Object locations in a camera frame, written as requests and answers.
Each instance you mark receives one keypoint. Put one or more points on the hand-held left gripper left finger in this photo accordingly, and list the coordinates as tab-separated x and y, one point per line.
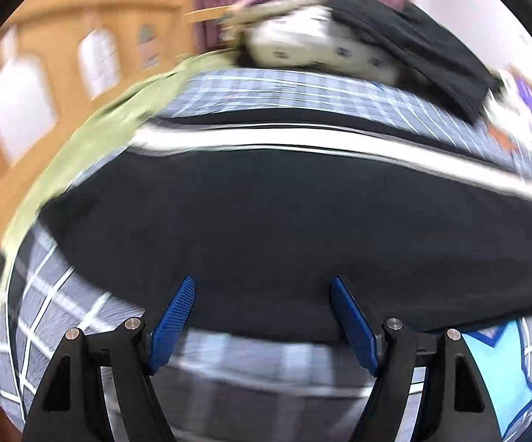
173	320

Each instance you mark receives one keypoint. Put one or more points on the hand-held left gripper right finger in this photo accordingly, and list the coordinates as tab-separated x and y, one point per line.
351	320

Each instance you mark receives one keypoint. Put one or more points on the black pants with white waistband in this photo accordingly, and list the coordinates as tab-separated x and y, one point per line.
293	221

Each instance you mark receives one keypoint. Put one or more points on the green bed sheet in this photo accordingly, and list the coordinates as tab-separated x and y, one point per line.
104	124

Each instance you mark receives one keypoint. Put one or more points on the grey checked star-print blanket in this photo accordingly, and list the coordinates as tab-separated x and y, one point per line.
321	94

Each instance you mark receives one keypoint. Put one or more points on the white floral crumpled quilt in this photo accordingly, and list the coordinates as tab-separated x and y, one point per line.
519	101

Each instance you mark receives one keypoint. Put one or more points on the black jacket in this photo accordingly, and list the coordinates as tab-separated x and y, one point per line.
413	50

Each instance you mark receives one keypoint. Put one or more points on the white floral folded quilt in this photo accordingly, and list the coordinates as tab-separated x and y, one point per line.
293	41

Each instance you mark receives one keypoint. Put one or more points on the wooden bed frame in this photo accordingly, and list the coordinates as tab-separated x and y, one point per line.
40	37

